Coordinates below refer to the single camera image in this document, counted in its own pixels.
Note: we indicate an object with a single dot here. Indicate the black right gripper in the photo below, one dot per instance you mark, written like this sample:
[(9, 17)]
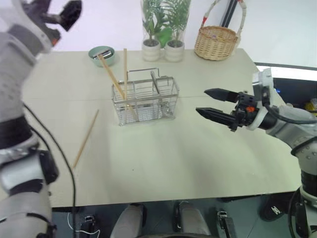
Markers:
[(244, 109)]

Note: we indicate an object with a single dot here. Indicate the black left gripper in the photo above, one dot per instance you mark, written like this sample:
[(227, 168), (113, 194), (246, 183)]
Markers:
[(53, 34)]

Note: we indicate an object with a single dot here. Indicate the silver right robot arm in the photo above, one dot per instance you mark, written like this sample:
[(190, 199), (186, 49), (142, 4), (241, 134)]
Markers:
[(294, 129)]

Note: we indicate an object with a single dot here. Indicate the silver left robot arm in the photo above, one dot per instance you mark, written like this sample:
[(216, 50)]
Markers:
[(15, 94)]

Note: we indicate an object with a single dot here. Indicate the metal item in bowl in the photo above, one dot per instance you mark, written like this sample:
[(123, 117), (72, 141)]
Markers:
[(105, 54)]

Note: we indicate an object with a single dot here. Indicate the potted plant in white pot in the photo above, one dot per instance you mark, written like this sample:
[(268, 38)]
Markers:
[(151, 50), (174, 50)]

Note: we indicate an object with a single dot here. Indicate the green bowl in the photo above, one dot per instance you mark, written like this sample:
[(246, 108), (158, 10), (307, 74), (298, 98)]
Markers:
[(104, 60)]

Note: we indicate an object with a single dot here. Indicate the wooden chopstick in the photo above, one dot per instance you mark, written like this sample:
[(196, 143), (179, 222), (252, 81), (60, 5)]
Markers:
[(111, 74), (86, 138)]

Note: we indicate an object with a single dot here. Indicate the clear plastic plant sleeve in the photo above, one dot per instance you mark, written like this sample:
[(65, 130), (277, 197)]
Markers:
[(146, 15)]

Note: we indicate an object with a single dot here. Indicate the yellow packet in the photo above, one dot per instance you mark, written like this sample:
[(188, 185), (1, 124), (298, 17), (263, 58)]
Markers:
[(312, 105)]

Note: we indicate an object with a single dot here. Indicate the black rounded base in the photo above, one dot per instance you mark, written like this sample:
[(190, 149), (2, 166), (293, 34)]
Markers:
[(275, 208)]

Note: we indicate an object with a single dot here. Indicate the grey rounded robot leg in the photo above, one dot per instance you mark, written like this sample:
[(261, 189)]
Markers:
[(130, 220), (192, 220)]

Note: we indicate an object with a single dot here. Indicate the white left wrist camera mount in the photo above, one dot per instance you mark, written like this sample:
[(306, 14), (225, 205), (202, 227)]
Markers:
[(18, 15)]

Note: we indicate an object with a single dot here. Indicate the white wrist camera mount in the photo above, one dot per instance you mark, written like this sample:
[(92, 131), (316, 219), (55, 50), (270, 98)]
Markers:
[(262, 84), (18, 15)]

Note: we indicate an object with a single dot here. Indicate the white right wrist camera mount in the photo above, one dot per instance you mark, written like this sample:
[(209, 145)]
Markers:
[(262, 84)]

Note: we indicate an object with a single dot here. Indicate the black vertical post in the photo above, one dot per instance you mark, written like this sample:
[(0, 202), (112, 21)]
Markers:
[(229, 12)]

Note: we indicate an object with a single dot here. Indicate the black floor bracket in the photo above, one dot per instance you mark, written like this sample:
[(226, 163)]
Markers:
[(226, 223), (88, 220)]

